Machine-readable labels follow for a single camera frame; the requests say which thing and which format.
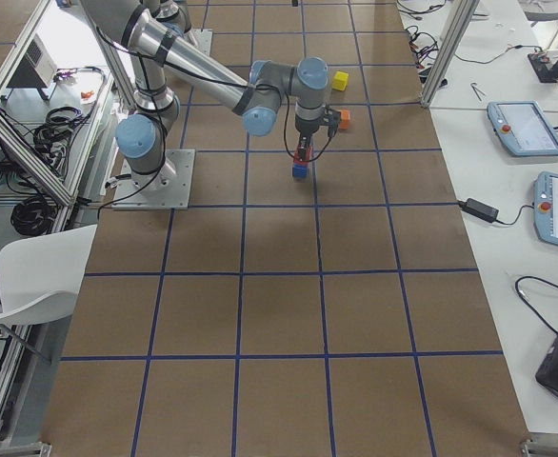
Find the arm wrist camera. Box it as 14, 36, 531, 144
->
321, 106, 342, 139

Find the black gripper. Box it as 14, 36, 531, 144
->
294, 116, 321, 164

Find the grey box device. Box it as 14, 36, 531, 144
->
7, 34, 58, 101

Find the blue block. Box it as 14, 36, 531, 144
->
291, 163, 309, 179

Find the orange block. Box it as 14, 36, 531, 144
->
338, 109, 351, 130

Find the aluminium frame post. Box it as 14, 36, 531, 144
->
420, 0, 479, 108

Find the black cables bundle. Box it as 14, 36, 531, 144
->
10, 194, 54, 237

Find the black power adapter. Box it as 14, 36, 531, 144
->
458, 198, 499, 223

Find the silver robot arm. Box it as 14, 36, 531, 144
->
149, 0, 191, 33
82, 1, 341, 192

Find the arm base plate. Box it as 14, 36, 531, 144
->
189, 29, 213, 56
111, 149, 195, 210

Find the hex key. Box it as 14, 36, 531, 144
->
470, 82, 485, 101

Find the red block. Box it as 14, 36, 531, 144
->
293, 146, 313, 164

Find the white chair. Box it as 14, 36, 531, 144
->
0, 225, 97, 325

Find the yellow block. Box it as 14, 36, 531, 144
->
331, 70, 349, 91

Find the far teach pendant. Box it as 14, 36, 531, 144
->
487, 101, 558, 157

